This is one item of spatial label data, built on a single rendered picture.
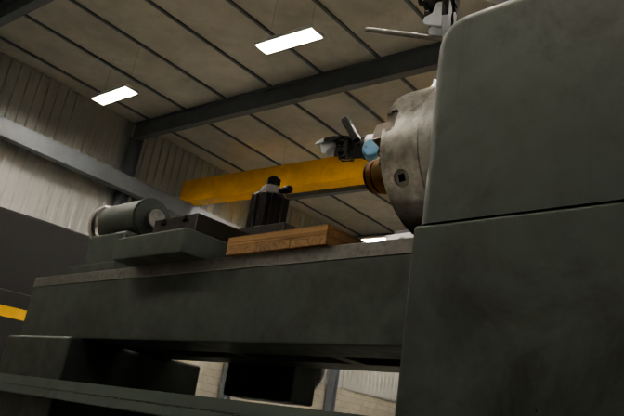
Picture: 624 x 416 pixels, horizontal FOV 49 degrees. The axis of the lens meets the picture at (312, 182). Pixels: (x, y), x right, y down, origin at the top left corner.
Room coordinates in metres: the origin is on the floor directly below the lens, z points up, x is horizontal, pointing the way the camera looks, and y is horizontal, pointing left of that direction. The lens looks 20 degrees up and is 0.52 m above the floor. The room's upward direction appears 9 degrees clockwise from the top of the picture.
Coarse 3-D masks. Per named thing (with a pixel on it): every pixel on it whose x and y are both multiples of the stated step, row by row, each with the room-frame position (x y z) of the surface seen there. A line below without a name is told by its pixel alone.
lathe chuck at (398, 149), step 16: (416, 96) 1.19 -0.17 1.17; (400, 112) 1.19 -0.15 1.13; (416, 112) 1.16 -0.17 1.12; (400, 128) 1.18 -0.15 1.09; (416, 128) 1.15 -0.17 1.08; (384, 144) 1.20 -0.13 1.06; (400, 144) 1.17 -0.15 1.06; (416, 144) 1.15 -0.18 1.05; (384, 160) 1.21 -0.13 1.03; (400, 160) 1.18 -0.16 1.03; (416, 160) 1.16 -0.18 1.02; (384, 176) 1.22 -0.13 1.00; (416, 176) 1.17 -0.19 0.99; (400, 192) 1.21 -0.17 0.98; (416, 192) 1.19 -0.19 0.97; (400, 208) 1.24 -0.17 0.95; (416, 208) 1.22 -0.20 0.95; (416, 224) 1.26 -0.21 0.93
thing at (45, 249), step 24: (0, 216) 5.61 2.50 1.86; (24, 216) 5.73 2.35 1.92; (0, 240) 5.65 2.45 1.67; (24, 240) 5.77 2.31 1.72; (48, 240) 5.90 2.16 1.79; (72, 240) 6.03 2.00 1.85; (0, 264) 5.69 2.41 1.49; (24, 264) 5.81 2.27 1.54; (48, 264) 5.93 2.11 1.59; (72, 264) 6.06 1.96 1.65; (0, 288) 5.35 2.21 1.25; (24, 288) 5.84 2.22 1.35; (0, 312) 5.37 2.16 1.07; (24, 312) 5.48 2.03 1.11; (0, 336) 5.40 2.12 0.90; (0, 360) 5.44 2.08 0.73
